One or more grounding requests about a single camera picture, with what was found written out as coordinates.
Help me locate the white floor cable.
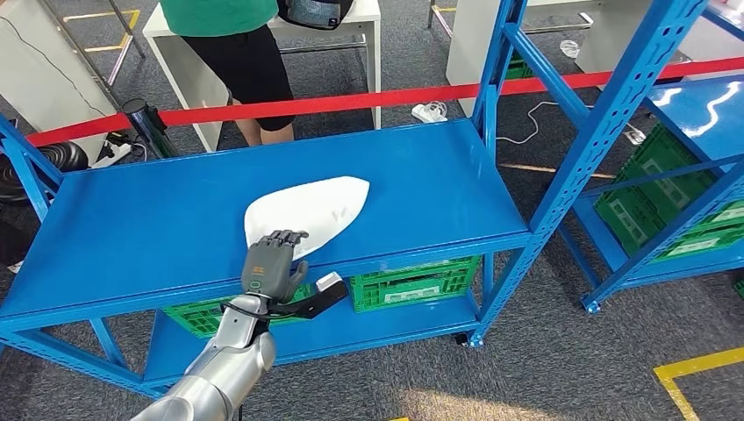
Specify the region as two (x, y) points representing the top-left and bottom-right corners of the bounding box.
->
(495, 101), (647, 146)

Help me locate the long red barrier belt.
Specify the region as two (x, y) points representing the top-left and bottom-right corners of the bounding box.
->
(158, 56), (744, 128)

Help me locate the black bag with grey panel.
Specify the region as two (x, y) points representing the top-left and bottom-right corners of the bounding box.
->
(276, 0), (355, 32)

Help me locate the white power strip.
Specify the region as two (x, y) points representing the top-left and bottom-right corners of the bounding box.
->
(89, 139), (133, 171)

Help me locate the short red barrier belt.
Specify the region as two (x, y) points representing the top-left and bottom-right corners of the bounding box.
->
(25, 113), (133, 147)

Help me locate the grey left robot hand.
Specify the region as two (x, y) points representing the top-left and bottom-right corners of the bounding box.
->
(240, 230), (311, 304)

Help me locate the black stanchion post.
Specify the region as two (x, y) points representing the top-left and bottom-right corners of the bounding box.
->
(120, 98), (178, 159)

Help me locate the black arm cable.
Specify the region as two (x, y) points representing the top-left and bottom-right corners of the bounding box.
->
(219, 293), (275, 421)

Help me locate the person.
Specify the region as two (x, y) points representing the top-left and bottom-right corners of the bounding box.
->
(160, 0), (297, 147)

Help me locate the chrome tube frame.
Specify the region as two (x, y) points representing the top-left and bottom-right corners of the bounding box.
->
(37, 0), (147, 109)

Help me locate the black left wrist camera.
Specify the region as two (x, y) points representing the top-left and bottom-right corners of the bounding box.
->
(267, 271), (350, 321)

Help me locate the white curved shell part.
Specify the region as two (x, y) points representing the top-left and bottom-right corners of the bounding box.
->
(244, 175), (371, 262)

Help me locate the pale grey cabinet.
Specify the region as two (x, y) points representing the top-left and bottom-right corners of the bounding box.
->
(0, 0), (118, 164)

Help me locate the black shoe with white sole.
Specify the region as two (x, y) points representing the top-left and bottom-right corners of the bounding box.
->
(0, 219), (32, 275)

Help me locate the black round ribbed base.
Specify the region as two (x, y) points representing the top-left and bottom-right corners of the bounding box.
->
(0, 142), (89, 203)

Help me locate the white table with chrome bar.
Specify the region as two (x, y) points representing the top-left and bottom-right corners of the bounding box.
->
(142, 0), (383, 153)

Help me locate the blue metal shelf rack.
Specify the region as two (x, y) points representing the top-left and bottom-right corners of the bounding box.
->
(557, 0), (744, 315)
(0, 0), (711, 402)

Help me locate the white power adapter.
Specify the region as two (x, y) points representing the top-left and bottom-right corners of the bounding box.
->
(411, 101), (448, 125)

